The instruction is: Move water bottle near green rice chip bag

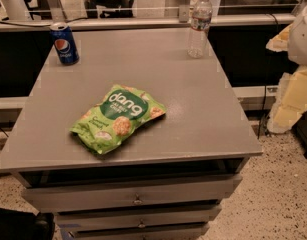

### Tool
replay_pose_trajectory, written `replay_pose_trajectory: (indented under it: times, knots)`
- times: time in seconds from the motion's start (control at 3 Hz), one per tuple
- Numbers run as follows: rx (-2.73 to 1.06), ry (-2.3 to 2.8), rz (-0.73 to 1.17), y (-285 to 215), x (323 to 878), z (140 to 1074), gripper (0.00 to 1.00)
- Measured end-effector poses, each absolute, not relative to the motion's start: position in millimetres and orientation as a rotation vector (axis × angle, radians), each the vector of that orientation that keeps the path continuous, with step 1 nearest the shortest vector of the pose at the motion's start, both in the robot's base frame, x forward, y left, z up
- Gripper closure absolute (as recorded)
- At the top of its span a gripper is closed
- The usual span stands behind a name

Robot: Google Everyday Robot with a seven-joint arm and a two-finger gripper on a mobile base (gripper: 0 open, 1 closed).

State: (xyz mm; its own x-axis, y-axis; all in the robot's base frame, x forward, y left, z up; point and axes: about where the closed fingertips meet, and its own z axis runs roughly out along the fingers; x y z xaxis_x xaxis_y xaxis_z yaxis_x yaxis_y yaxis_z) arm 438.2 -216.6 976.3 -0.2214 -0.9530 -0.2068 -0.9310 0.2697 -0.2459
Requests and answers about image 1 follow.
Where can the grey drawer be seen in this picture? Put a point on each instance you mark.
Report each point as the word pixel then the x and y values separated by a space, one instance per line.
pixel 133 193
pixel 189 231
pixel 138 218

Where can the blue pepsi can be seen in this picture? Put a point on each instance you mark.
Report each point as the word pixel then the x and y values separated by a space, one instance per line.
pixel 64 43

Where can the bottom grey drawer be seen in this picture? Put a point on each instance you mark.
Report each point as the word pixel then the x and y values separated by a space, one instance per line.
pixel 189 231

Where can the clear plastic water bottle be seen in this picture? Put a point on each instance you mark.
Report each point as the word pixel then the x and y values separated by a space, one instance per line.
pixel 199 28

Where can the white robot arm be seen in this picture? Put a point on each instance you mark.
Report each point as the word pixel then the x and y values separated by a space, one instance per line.
pixel 297 43

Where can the green rice chip bag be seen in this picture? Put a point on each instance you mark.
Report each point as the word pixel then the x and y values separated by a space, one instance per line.
pixel 106 125

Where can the top grey drawer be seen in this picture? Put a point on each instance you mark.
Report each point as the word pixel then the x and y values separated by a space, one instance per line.
pixel 133 193

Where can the black object bottom left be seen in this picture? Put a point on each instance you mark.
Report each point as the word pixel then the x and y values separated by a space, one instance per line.
pixel 17 225

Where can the middle grey drawer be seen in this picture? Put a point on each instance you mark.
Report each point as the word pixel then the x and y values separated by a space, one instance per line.
pixel 138 218

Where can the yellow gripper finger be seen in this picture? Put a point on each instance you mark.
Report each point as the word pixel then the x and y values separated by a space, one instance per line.
pixel 279 43
pixel 291 101

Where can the grey drawer cabinet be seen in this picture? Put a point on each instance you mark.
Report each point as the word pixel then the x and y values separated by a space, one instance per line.
pixel 137 141

